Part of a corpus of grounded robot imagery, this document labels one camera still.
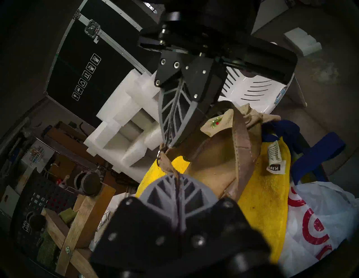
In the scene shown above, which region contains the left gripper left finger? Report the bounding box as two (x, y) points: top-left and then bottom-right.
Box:
(90, 174), (180, 269)

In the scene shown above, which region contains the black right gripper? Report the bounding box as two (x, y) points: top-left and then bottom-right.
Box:
(137, 0), (298, 148)

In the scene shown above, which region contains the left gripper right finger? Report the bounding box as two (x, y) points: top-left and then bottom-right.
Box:
(179, 174), (267, 260)

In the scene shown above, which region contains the tan flower sandal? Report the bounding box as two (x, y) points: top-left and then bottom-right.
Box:
(157, 101), (263, 202)

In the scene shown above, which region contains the white printed shopping bag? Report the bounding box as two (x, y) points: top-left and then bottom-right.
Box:
(88, 192), (132, 251)

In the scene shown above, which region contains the yellow towel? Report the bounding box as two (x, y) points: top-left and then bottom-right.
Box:
(135, 136), (292, 264)

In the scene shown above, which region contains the tan green-fingered garden glove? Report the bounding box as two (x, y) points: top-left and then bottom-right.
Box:
(200, 103), (281, 138)

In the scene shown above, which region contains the wooden cross caster dolly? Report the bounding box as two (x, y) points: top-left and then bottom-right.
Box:
(27, 171), (117, 278)

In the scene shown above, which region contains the white plastic chair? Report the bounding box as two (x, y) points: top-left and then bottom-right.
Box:
(217, 42), (307, 115)

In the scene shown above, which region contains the white foam packing insert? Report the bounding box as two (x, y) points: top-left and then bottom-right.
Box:
(84, 69), (169, 182)

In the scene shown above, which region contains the black flight case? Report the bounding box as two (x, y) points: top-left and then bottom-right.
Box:
(45, 0), (160, 128)

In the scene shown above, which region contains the white red-print plastic bag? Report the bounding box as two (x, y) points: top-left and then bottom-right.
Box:
(278, 181), (356, 278)

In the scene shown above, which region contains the green knit glove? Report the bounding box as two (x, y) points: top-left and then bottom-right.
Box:
(36, 209), (77, 267)

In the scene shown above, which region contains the white metal cabinet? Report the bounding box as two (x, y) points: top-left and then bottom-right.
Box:
(251, 0), (291, 34)

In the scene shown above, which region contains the small brown cardboard box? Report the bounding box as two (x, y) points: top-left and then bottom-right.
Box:
(50, 161), (76, 180)

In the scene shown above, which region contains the dark plastic mesh basket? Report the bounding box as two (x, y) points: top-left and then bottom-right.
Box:
(8, 168), (79, 252)

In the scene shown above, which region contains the small white foam piece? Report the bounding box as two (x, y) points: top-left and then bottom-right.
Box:
(283, 27), (322, 56)

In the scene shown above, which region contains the blue tote bag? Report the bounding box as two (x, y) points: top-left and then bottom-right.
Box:
(262, 120), (346, 185)

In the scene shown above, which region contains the white storage bin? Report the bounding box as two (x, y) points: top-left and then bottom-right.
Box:
(0, 185), (20, 217)

